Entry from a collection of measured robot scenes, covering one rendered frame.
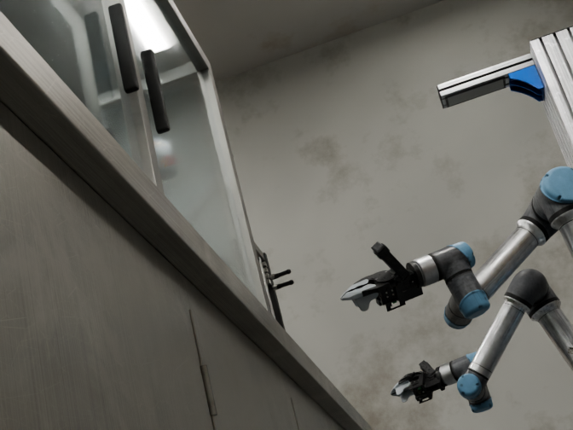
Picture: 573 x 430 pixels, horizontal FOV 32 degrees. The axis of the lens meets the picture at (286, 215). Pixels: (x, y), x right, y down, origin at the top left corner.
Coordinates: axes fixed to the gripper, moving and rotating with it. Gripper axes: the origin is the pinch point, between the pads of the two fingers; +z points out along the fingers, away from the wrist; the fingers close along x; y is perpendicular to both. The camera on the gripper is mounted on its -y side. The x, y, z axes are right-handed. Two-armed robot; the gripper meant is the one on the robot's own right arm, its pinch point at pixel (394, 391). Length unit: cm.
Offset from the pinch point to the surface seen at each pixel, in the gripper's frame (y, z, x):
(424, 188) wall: -258, 36, 55
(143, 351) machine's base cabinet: 201, -90, -157
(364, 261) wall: -223, 81, 64
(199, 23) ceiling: -291, 107, -97
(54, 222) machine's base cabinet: 206, -95, -173
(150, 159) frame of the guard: 157, -76, -160
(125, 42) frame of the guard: 148, -79, -173
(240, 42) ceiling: -315, 102, -69
